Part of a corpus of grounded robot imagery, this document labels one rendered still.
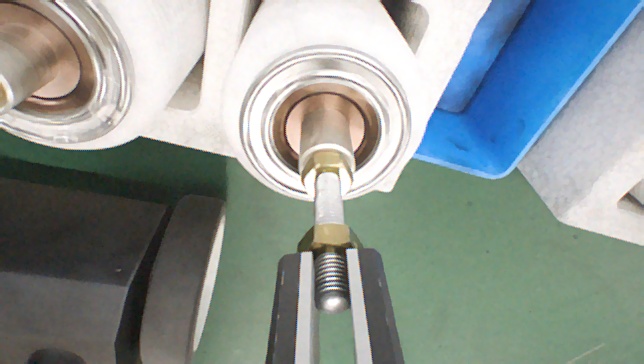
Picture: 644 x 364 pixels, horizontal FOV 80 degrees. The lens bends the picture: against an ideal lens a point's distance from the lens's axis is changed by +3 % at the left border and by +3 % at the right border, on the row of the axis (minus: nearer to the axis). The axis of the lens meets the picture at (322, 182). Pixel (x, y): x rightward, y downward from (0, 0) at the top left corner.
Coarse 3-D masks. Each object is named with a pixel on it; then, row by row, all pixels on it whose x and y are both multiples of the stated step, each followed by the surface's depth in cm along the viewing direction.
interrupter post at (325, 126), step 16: (320, 112) 16; (336, 112) 16; (304, 128) 16; (320, 128) 15; (336, 128) 15; (304, 144) 15; (320, 144) 14; (336, 144) 14; (304, 160) 14; (352, 160) 14
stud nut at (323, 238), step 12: (312, 228) 11; (324, 228) 11; (336, 228) 11; (348, 228) 11; (312, 240) 10; (324, 240) 10; (336, 240) 10; (348, 240) 10; (300, 252) 11; (312, 252) 10; (324, 252) 10; (336, 252) 10
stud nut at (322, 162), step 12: (312, 156) 14; (324, 156) 13; (336, 156) 14; (312, 168) 13; (324, 168) 13; (336, 168) 13; (348, 168) 14; (312, 180) 13; (348, 180) 14; (312, 192) 14
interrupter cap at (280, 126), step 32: (288, 64) 14; (320, 64) 15; (352, 64) 15; (256, 96) 15; (288, 96) 15; (320, 96) 16; (352, 96) 16; (384, 96) 15; (256, 128) 16; (288, 128) 17; (352, 128) 17; (384, 128) 16; (256, 160) 17; (288, 160) 17; (384, 160) 17; (288, 192) 18; (352, 192) 18
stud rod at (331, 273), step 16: (320, 176) 13; (336, 176) 13; (320, 192) 13; (336, 192) 13; (320, 208) 12; (336, 208) 12; (320, 256) 10; (336, 256) 10; (320, 272) 10; (336, 272) 10; (320, 288) 10; (336, 288) 9; (320, 304) 10; (336, 304) 10
